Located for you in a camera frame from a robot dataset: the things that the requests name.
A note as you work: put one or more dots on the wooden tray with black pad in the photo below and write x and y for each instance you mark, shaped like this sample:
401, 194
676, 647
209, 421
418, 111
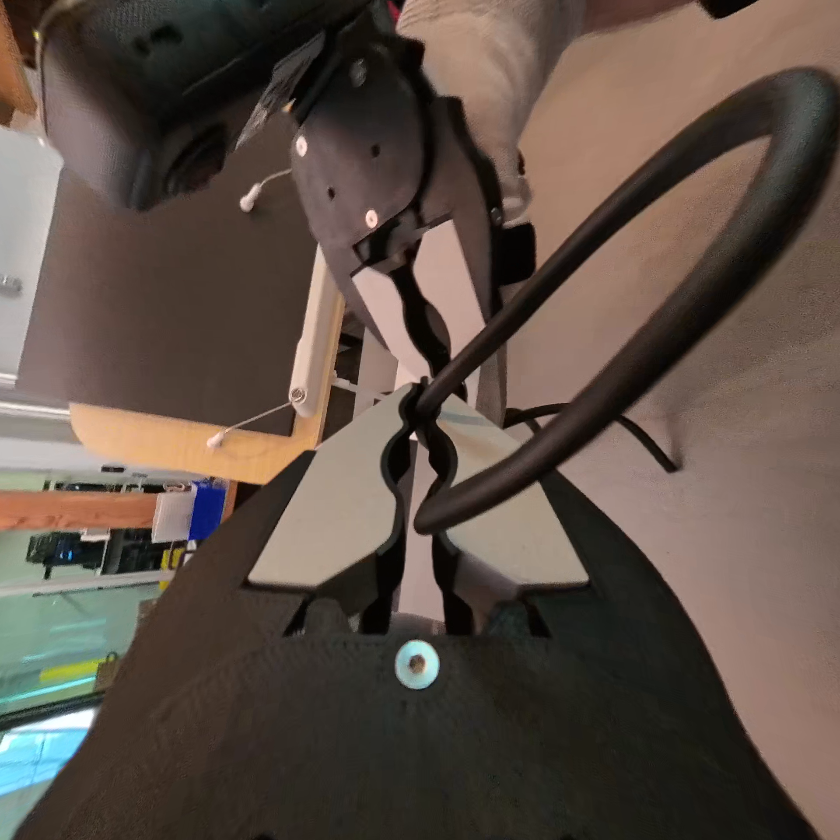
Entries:
164, 295

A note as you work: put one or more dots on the white plastic bin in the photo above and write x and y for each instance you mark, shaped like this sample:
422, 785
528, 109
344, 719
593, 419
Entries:
172, 518

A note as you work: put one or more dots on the blue plastic bin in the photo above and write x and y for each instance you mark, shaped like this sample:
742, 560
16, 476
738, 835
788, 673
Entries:
208, 512

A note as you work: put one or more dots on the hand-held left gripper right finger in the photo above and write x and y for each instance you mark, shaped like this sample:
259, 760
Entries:
525, 551

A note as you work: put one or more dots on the person's right hand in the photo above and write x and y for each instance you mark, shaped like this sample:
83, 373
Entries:
499, 79

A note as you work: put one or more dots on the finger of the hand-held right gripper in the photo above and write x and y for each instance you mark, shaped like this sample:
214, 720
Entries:
453, 282
380, 295

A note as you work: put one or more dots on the person's right forearm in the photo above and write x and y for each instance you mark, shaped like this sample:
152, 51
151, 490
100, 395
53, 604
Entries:
630, 10

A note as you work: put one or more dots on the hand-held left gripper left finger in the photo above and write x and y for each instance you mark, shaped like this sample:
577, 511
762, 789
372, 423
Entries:
334, 518

